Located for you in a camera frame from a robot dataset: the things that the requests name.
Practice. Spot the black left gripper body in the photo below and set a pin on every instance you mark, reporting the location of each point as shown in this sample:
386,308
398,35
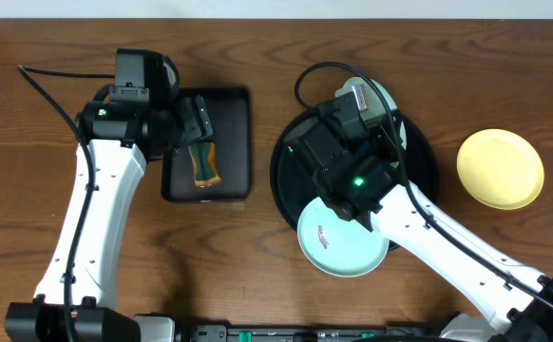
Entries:
197,123

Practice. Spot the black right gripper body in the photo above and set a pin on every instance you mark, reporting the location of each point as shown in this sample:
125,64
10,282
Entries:
379,144

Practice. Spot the white plate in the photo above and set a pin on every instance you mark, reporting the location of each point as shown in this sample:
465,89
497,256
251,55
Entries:
372,111

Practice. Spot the light green plate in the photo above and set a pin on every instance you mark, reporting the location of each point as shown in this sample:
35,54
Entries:
336,246

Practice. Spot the yellow plate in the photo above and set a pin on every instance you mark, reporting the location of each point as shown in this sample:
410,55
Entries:
500,169

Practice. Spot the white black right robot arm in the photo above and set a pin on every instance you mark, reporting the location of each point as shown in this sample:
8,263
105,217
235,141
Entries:
360,207

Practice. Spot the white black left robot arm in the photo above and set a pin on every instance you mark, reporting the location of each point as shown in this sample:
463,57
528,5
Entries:
76,298

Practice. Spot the black rectangular tray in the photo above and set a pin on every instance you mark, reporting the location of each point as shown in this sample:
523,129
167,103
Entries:
229,111

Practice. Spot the black round tray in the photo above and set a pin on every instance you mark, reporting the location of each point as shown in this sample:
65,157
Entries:
295,190

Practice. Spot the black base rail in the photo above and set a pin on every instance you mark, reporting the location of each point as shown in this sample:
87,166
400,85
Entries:
281,334

